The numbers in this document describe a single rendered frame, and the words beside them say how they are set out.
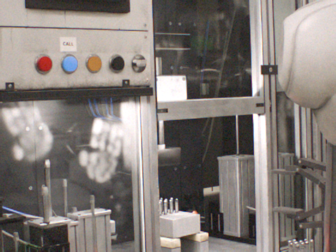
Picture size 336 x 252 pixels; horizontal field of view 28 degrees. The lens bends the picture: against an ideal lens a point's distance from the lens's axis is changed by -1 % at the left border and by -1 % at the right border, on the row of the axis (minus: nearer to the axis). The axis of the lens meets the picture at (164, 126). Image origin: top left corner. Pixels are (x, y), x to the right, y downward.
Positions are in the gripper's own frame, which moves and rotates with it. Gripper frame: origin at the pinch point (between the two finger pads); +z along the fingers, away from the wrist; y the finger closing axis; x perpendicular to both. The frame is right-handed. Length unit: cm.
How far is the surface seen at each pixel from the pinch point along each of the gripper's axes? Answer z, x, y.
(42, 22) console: 21, 48, 38
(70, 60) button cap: 20, 42, 30
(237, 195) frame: 38.4, -24.7, -8.0
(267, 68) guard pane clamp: 21.3, -19.6, 28.0
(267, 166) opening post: 21.4, -19.0, 2.2
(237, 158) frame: 38.4, -25.1, 3.0
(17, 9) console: 21, 53, 40
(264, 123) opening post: 21.7, -18.6, 13.5
